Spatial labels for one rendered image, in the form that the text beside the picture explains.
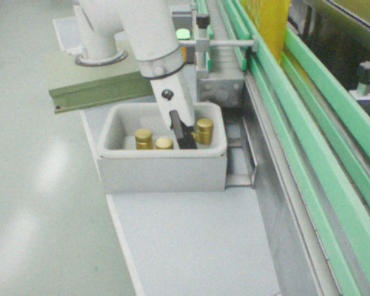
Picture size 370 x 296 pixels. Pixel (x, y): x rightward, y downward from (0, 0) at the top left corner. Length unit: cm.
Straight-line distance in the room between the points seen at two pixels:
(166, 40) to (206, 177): 24
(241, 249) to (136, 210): 19
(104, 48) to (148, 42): 46
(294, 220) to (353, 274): 10
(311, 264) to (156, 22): 37
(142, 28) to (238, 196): 33
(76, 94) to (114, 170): 34
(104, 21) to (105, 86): 33
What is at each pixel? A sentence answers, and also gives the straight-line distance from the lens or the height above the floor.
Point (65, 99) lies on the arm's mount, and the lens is 87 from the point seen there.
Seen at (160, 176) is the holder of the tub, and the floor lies 79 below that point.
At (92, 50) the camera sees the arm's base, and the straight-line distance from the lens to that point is 97.
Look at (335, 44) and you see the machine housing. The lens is 84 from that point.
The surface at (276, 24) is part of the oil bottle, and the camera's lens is 73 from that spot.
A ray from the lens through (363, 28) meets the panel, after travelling 65.
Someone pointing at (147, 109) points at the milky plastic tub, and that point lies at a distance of 68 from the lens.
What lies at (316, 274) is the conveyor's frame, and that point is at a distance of 37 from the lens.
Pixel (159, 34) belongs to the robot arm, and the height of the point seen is 102.
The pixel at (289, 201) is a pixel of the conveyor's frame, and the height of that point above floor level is 88.
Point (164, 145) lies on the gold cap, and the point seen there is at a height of 81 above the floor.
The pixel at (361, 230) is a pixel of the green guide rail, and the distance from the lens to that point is 30.
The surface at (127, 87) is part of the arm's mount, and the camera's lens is 89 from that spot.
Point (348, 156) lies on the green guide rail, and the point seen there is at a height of 90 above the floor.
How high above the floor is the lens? 117
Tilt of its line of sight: 37 degrees down
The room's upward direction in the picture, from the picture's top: straight up
